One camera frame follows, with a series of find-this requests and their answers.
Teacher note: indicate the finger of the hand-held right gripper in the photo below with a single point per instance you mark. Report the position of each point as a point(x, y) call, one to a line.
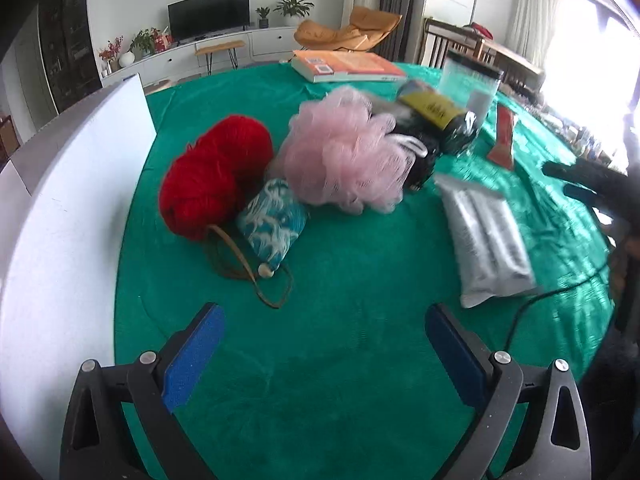
point(580, 194)
point(575, 172)

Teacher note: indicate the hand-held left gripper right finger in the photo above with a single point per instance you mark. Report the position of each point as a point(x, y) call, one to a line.
point(455, 355)

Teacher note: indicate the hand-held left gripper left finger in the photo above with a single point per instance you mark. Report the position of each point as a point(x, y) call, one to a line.
point(192, 355)

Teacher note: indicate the white foam board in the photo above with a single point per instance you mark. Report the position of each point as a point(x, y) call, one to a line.
point(60, 235)

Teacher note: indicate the red yarn ball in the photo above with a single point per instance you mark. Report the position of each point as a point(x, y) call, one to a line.
point(210, 175)

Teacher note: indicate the pink bath loofah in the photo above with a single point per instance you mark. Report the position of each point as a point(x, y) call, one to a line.
point(345, 155)

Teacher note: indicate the pile of bottles and clutter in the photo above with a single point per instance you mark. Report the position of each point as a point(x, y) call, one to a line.
point(585, 140)

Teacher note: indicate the red packet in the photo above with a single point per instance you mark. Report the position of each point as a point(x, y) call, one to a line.
point(504, 135)

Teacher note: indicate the silver grey packet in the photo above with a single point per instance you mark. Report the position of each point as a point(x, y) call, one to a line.
point(485, 240)

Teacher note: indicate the green tablecloth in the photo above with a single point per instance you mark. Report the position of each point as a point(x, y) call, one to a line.
point(350, 310)

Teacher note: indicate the wooden side table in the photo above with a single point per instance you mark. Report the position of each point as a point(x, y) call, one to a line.
point(515, 57)

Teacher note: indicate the clear jar with black lid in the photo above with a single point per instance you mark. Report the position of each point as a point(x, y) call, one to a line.
point(467, 82)

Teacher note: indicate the black bath loofah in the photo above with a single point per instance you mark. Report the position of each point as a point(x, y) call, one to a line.
point(420, 165)

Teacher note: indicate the red cloth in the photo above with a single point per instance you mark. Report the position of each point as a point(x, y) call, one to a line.
point(481, 31)

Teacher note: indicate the white curtain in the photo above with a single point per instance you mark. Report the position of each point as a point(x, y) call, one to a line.
point(540, 0)

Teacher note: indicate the wooden chair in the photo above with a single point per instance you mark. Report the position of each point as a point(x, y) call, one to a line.
point(445, 40)

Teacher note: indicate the white standing air conditioner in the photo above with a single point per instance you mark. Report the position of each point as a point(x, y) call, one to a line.
point(450, 10)

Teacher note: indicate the orange book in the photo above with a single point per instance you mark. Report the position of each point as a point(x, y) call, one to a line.
point(350, 65)

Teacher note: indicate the orange lounge chair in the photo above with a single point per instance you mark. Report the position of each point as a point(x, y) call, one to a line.
point(370, 22)

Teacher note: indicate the white round vase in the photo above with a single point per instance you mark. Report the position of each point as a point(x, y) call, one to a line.
point(126, 59)

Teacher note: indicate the wooden stool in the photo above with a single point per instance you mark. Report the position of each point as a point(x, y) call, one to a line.
point(220, 46)

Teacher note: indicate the red flowers in vase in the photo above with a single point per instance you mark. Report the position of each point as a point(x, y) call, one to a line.
point(111, 52)

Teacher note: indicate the red gift box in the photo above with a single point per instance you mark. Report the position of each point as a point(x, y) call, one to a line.
point(162, 42)

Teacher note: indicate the bushy green potted plant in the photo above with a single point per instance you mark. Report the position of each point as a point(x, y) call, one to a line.
point(144, 41)

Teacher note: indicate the white television cabinet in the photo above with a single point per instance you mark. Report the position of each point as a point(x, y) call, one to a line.
point(270, 40)

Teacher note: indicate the large green potted plant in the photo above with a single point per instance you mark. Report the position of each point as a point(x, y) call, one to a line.
point(292, 5)

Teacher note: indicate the black television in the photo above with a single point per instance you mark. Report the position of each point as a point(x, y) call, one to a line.
point(210, 12)

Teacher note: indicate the dark wooden cabinet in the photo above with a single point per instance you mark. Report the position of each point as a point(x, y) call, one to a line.
point(65, 35)

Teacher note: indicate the small green potted plant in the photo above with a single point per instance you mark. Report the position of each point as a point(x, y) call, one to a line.
point(262, 14)

